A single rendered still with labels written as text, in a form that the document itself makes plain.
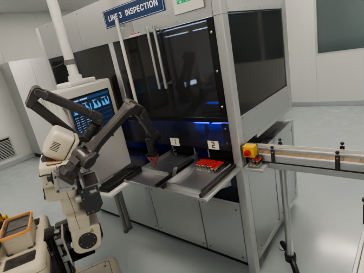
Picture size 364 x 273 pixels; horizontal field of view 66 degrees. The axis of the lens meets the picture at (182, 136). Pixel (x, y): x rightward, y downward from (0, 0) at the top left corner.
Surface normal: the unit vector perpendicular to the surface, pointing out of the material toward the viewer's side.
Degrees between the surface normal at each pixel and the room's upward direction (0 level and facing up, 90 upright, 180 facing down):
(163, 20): 90
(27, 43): 90
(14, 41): 90
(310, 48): 90
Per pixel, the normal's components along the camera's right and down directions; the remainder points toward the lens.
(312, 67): -0.61, 0.35
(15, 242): 0.40, 0.25
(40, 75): 0.77, 0.05
